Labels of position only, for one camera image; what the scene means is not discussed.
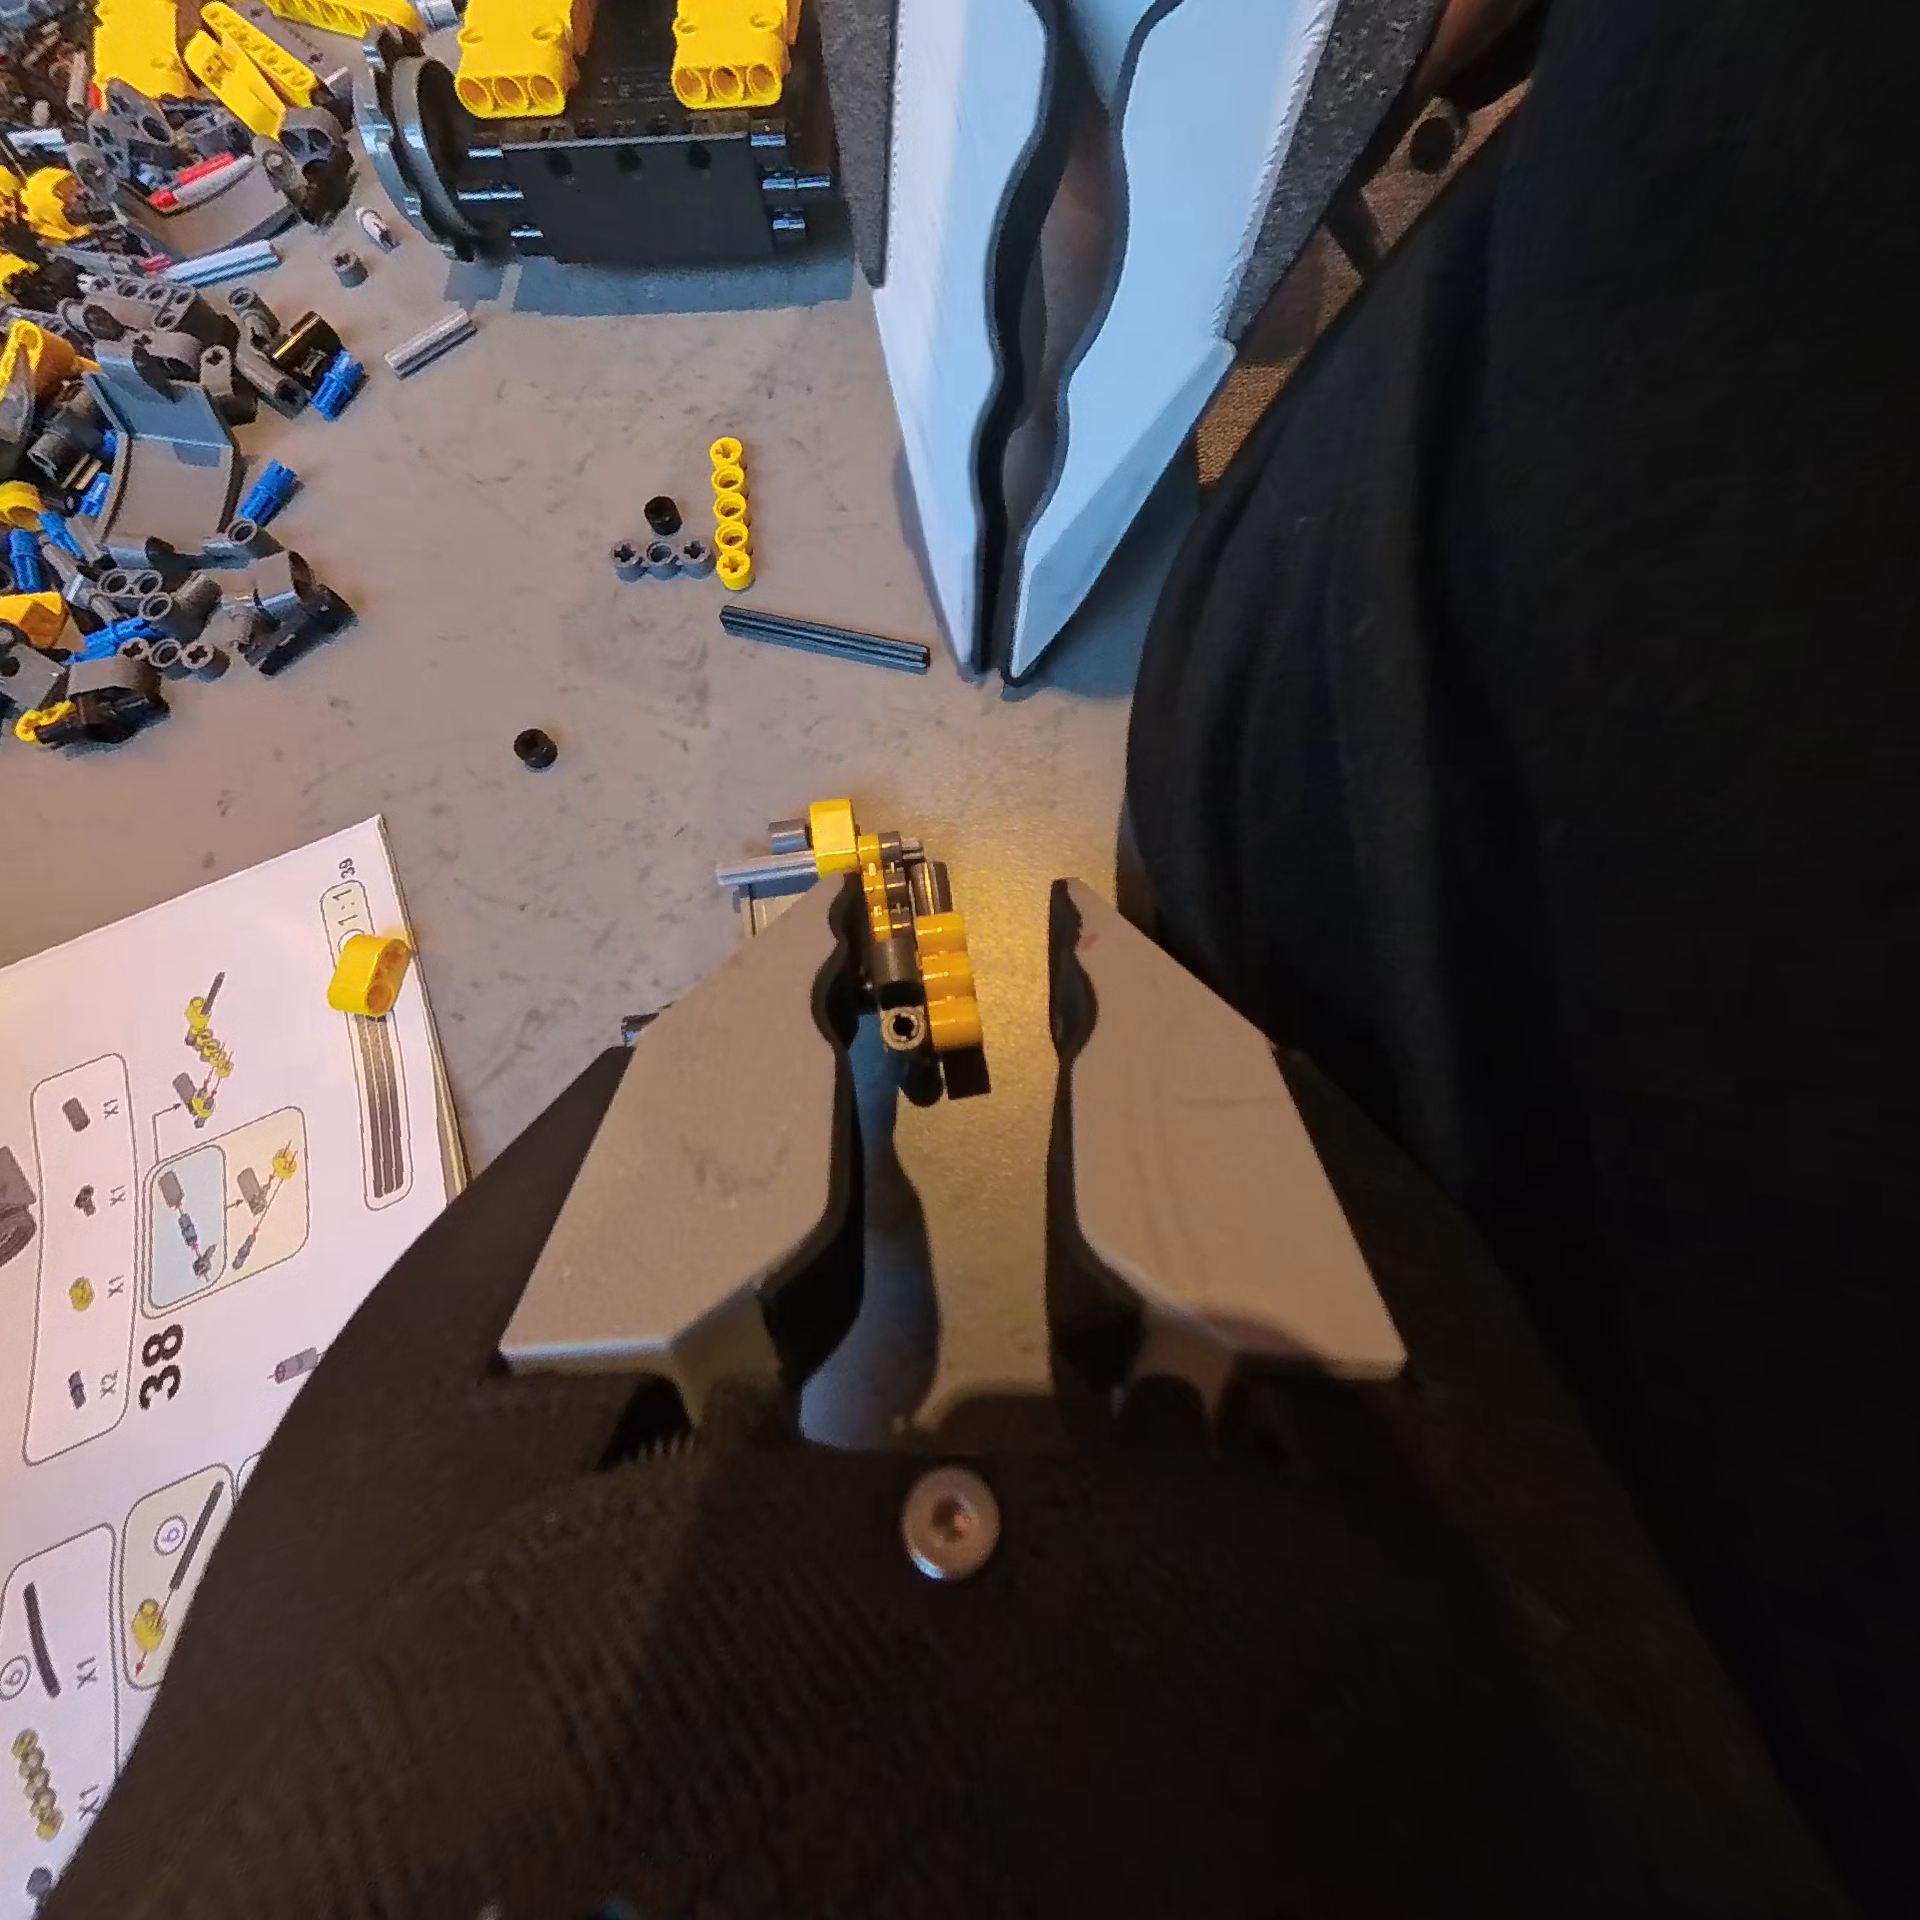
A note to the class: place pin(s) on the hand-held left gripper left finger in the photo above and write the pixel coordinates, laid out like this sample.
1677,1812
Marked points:
705,1184

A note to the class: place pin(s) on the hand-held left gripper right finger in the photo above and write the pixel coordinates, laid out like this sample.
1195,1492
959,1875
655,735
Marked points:
1201,1184

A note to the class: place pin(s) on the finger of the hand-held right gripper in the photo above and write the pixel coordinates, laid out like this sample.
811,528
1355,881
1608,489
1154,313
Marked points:
944,300
1170,300

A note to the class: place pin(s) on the yellow five-hole beam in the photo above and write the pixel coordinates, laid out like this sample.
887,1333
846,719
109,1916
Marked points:
730,510

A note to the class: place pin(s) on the grey yellow brick assembly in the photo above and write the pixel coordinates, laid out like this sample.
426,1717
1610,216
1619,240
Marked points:
944,975

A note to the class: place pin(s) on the short black axle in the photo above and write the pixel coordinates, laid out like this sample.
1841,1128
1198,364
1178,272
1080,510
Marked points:
826,638

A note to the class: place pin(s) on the instruction booklet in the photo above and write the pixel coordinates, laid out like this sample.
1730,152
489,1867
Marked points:
182,1201

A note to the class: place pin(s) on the black yellow vehicle model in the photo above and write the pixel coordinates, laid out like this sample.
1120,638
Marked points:
600,150

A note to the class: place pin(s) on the small grey three-hole connector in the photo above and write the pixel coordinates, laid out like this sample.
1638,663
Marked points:
662,559

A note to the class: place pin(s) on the small yellow curved piece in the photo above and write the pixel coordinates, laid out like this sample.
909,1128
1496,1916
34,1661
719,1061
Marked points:
368,973

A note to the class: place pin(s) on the person's dark clothed body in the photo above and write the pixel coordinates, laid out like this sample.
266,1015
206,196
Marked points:
1576,901

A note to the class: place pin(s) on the light grey axle piece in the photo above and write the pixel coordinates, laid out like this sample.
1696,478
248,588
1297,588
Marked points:
432,342

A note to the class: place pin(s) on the spread of yellow brick panels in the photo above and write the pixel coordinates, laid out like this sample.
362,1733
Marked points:
224,54

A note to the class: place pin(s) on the grey curved panel piece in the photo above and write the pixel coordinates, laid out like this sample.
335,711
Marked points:
165,452

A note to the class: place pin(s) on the pile of small brick pieces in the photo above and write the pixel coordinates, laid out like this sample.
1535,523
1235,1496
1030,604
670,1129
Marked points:
150,347

